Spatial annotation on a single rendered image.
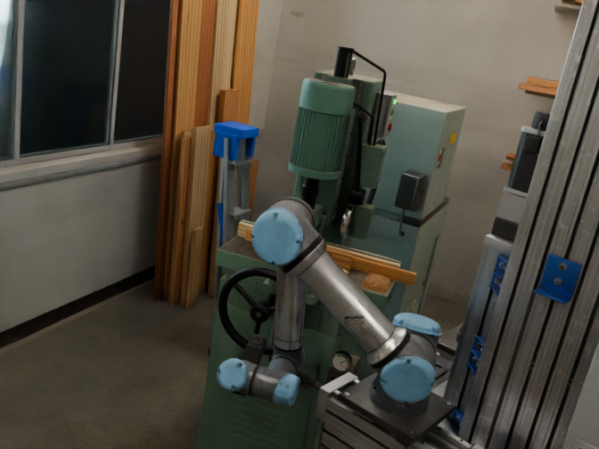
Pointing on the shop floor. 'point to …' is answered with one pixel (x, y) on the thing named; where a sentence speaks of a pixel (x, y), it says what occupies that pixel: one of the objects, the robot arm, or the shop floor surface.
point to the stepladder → (233, 135)
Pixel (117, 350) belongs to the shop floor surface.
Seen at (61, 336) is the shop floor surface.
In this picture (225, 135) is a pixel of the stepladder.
